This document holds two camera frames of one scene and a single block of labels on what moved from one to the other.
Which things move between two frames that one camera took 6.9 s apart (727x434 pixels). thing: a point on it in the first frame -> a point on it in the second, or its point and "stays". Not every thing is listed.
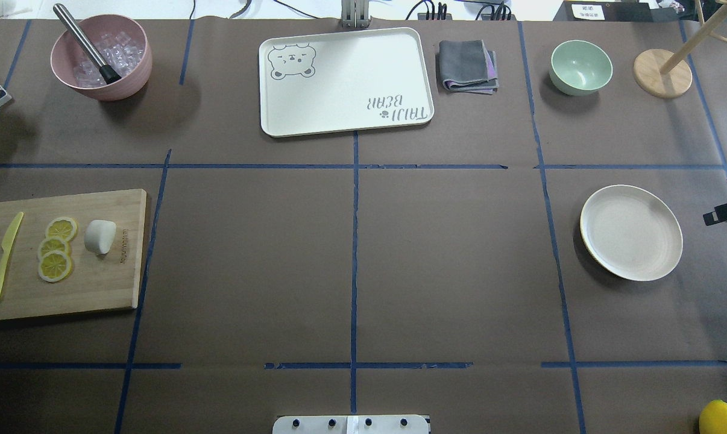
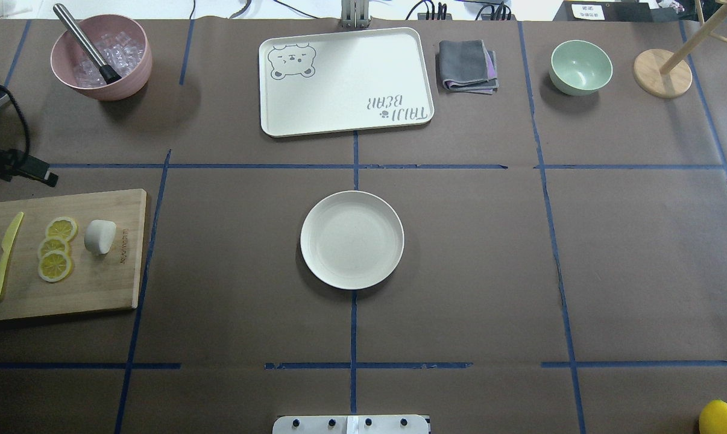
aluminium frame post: [355, 14] stays
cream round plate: [631, 232] -> [350, 240]
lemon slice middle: [55, 244] stays
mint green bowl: [579, 67] stays
